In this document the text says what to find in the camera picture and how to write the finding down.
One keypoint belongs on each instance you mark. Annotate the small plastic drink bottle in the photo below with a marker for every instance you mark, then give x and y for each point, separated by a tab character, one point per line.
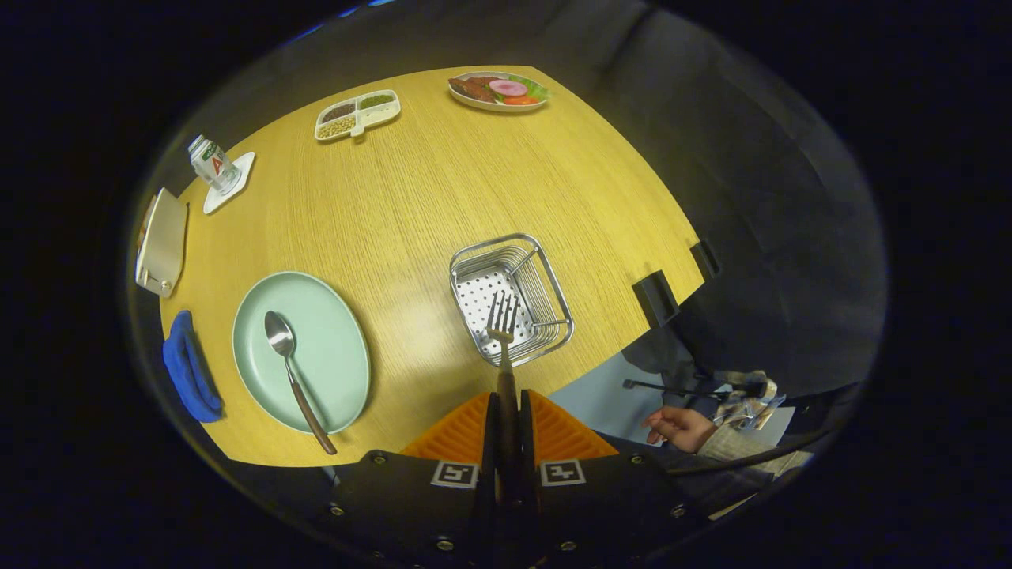
212	163

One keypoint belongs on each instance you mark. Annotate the blue cloth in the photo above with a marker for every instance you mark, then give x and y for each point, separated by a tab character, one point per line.
188	371

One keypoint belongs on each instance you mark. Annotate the white toaster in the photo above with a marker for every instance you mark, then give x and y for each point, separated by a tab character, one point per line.
164	241

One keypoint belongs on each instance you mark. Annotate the pale green plate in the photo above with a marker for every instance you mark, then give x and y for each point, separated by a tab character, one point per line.
332	356

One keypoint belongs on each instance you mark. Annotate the plaid cloth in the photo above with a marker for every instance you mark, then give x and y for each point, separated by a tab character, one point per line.
747	403

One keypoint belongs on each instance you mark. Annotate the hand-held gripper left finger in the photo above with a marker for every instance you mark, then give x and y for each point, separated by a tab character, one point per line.
487	442

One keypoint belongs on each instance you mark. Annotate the white divided bean dish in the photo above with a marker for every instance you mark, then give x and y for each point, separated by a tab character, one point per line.
379	114

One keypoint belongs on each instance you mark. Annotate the white square coaster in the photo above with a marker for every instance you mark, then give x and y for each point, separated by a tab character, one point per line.
241	166

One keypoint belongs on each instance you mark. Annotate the black stand rod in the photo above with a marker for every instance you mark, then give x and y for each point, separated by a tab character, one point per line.
672	390

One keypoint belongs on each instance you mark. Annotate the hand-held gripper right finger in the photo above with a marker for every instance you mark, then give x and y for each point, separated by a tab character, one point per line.
528	442

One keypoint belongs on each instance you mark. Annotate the plate of sliced food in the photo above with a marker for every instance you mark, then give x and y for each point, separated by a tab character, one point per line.
498	88

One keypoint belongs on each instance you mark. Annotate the black table clamp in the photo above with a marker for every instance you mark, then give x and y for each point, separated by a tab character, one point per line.
705	259
655	299

